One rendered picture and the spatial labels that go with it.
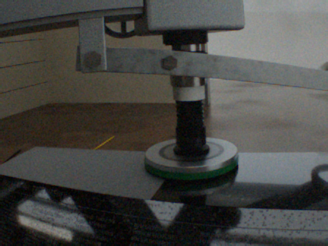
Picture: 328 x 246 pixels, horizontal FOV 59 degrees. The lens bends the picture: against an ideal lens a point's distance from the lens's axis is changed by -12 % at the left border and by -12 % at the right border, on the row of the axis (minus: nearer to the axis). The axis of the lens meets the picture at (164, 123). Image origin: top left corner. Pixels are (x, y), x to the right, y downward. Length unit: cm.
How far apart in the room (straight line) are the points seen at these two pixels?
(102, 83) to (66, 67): 100
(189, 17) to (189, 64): 11
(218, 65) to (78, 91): 640
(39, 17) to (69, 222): 41
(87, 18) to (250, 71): 36
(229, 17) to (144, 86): 558
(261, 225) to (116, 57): 41
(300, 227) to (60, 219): 47
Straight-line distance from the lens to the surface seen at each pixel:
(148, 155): 75
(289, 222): 57
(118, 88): 646
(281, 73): 75
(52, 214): 71
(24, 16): 62
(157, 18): 60
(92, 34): 62
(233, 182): 67
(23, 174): 83
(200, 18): 62
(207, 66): 68
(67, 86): 719
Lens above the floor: 108
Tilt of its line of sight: 14 degrees down
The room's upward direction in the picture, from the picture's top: 4 degrees counter-clockwise
